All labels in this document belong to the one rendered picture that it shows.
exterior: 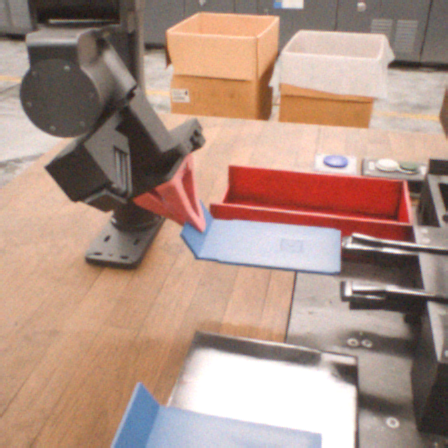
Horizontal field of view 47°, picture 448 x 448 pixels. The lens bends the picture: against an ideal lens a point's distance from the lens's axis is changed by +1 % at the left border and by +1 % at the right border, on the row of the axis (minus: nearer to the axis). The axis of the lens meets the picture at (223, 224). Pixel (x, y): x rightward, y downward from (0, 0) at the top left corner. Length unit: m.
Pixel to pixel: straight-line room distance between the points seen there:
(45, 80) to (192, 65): 2.39
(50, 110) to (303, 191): 0.44
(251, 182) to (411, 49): 4.30
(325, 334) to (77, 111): 0.33
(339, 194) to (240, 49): 1.99
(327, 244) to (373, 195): 0.24
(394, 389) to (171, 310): 0.24
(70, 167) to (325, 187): 0.43
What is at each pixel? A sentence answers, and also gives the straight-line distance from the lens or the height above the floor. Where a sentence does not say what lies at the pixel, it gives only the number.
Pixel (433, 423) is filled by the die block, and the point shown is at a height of 0.91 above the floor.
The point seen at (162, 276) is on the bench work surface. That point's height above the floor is 0.90.
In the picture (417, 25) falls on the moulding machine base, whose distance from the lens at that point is 4.95.
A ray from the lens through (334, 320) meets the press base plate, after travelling 0.57.
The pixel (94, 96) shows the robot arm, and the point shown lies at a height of 1.17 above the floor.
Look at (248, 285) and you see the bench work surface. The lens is 0.61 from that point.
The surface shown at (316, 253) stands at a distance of 0.50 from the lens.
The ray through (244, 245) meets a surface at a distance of 0.51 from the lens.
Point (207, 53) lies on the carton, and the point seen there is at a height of 0.63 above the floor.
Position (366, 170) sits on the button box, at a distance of 0.83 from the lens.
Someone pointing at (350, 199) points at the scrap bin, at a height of 0.92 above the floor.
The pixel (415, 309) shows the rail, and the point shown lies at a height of 0.97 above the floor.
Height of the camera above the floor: 1.28
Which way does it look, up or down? 32 degrees down
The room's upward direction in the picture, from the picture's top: straight up
